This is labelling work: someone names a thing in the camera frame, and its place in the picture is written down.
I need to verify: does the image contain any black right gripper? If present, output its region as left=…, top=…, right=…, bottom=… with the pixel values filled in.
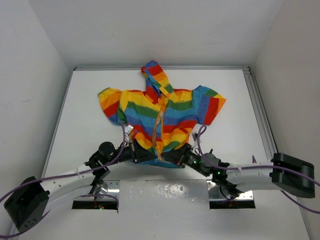
left=161, top=142, right=210, bottom=178

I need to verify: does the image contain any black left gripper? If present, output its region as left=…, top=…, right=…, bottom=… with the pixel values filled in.
left=105, top=138, right=157, bottom=166

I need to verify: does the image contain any rainbow striped hooded jacket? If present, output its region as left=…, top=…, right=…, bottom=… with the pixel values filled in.
left=98, top=60, right=226, bottom=168

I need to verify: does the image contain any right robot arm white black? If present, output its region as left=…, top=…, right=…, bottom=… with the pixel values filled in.
left=161, top=143, right=316, bottom=199

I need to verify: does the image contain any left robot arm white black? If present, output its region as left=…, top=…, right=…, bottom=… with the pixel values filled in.
left=3, top=140, right=157, bottom=233

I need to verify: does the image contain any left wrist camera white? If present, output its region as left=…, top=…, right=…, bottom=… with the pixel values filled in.
left=124, top=124, right=134, bottom=136

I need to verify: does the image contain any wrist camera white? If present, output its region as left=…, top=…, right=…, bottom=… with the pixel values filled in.
left=191, top=132, right=200, bottom=143
left=124, top=124, right=134, bottom=136

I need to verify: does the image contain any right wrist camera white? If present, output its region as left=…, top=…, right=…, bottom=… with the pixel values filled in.
left=191, top=132, right=200, bottom=143

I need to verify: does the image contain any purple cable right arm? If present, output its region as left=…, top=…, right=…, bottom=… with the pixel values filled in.
left=193, top=124, right=320, bottom=215

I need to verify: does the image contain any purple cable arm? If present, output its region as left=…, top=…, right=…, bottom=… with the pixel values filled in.
left=193, top=124, right=320, bottom=215
left=0, top=121, right=130, bottom=238

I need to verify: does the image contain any silver metal base plate left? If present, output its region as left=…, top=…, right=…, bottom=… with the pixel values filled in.
left=74, top=180, right=120, bottom=201

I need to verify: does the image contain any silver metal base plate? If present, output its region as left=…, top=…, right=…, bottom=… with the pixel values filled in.
left=74, top=180, right=120, bottom=201
left=206, top=180, right=254, bottom=202

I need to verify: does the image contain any silver metal base plate right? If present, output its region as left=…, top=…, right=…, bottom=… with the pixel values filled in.
left=206, top=180, right=254, bottom=202

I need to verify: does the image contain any aluminium frame rail right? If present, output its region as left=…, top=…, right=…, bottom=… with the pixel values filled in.
left=243, top=67, right=278, bottom=159

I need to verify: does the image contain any aluminium frame rail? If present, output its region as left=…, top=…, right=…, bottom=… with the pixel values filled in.
left=73, top=65, right=251, bottom=72
left=243, top=67, right=278, bottom=159

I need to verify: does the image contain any aluminium frame rail back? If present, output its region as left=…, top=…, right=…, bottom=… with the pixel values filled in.
left=73, top=65, right=251, bottom=72

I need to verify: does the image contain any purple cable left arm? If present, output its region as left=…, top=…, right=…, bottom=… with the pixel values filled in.
left=0, top=121, right=130, bottom=238

